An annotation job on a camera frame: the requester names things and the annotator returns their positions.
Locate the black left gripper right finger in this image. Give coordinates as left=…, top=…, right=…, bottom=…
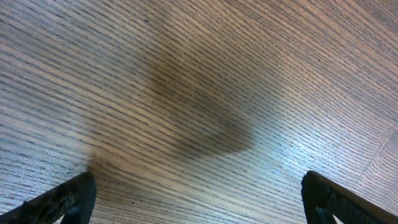
left=301, top=170, right=397, bottom=224

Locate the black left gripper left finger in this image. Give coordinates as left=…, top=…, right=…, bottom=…
left=1, top=172, right=96, bottom=224

